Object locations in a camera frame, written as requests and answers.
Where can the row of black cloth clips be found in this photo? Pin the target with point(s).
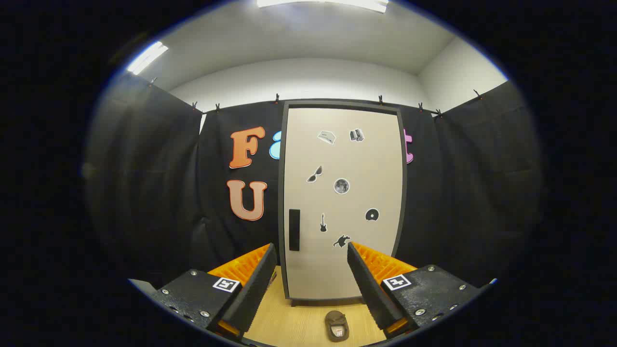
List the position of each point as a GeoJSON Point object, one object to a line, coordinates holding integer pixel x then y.
{"type": "Point", "coordinates": [276, 99]}

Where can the dark grey shoe cabinet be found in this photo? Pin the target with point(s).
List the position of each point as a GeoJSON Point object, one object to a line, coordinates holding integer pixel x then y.
{"type": "Point", "coordinates": [337, 104]}

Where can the brown fuzzy shoe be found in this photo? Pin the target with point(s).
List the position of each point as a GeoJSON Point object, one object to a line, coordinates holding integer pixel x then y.
{"type": "Point", "coordinates": [336, 318]}

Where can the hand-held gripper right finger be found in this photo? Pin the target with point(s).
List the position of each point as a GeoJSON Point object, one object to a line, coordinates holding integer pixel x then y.
{"type": "Point", "coordinates": [368, 289]}

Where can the black backdrop cloth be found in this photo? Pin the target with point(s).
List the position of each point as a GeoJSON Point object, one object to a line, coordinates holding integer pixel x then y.
{"type": "Point", "coordinates": [144, 168]}

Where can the ceiling light panel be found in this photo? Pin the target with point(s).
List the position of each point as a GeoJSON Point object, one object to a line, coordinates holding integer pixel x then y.
{"type": "Point", "coordinates": [337, 4]}
{"type": "Point", "coordinates": [147, 58]}

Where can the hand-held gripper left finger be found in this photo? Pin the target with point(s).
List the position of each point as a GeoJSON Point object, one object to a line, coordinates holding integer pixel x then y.
{"type": "Point", "coordinates": [255, 294]}

